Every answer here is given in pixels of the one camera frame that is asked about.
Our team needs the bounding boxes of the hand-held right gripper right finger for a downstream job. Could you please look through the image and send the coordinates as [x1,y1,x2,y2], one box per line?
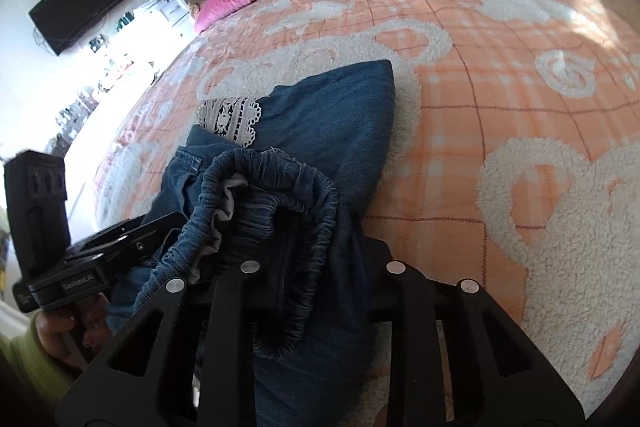
[369,242,586,427]

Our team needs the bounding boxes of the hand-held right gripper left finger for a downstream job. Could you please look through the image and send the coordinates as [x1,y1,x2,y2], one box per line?
[55,260,262,427]

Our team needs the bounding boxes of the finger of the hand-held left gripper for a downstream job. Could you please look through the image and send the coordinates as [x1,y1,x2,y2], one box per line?
[66,211,189,269]

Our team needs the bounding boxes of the blue denim pants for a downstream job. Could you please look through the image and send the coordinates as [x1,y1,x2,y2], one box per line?
[104,59,397,427]

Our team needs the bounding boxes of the person's green-sleeved left forearm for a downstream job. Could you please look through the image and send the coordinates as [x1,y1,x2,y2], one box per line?
[0,314,81,410]

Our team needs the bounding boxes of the person's left hand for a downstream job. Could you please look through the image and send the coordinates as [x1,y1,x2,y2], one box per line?
[34,293,115,365]

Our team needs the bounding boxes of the white lace cloth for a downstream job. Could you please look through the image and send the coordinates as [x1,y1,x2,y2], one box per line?
[196,96,263,148]

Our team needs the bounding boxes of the peach plaid fleece blanket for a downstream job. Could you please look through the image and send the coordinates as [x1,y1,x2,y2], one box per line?
[92,0,640,420]

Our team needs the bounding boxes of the black wall television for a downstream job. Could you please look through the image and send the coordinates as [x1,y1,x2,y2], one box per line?
[28,0,136,56]

